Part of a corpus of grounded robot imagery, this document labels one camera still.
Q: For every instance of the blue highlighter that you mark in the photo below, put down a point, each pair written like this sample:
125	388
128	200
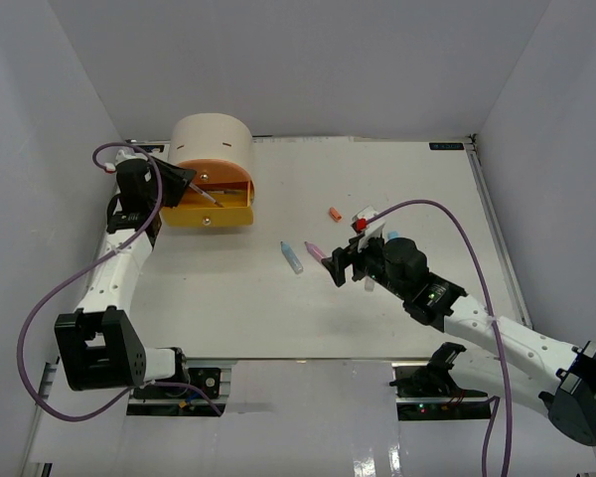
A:
291	257

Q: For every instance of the thin grey pen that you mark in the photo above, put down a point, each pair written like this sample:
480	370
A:
205	195

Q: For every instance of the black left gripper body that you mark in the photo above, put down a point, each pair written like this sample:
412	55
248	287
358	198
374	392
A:
173	185

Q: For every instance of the yellow drawer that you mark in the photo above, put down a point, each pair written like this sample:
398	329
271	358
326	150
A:
237	210

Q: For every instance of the beige cylindrical drawer organizer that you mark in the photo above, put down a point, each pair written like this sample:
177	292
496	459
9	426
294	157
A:
212	136

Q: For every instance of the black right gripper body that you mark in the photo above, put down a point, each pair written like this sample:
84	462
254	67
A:
370	262

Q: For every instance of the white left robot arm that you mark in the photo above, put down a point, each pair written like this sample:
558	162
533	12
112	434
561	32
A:
97	342

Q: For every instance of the orange pen cap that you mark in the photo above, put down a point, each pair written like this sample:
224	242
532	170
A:
334	215

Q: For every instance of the pink highlighter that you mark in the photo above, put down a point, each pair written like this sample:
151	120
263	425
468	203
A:
314	251

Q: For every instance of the orange top drawer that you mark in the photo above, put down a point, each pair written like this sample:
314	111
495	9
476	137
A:
220	171

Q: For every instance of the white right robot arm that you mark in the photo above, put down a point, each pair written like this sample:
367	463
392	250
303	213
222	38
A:
555	379

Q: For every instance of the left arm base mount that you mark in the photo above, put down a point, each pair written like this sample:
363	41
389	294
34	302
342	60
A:
154	401

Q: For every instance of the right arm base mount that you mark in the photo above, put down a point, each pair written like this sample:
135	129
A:
426	392

